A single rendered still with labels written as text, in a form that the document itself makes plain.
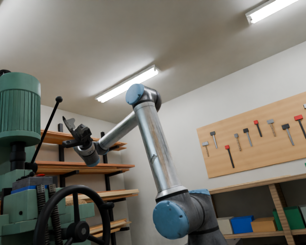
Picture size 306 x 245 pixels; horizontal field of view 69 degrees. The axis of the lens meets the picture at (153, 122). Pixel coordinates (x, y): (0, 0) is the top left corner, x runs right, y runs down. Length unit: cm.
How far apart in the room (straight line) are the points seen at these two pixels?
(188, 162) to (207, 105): 111
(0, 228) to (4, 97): 54
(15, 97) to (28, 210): 52
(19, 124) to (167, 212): 70
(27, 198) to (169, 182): 52
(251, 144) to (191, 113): 120
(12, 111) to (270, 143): 340
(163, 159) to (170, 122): 346
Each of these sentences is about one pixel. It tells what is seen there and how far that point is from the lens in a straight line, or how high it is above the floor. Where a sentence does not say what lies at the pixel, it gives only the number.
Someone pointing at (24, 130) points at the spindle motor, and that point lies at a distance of 106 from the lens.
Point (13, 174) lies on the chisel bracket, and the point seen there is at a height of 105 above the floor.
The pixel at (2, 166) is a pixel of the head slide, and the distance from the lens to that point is 118.
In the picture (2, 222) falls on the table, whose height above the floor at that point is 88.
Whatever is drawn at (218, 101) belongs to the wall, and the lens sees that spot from 412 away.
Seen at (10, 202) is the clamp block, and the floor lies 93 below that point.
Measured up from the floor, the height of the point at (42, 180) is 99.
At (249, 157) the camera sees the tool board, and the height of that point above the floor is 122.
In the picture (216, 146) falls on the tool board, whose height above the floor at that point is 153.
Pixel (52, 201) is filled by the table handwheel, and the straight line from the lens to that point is 74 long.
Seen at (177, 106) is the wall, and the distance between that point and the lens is 444.
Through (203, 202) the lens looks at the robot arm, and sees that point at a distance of 109.
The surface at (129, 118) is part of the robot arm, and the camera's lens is 134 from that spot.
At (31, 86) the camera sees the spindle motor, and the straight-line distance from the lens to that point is 116.
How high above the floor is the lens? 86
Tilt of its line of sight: 19 degrees up
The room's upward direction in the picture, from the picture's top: 10 degrees counter-clockwise
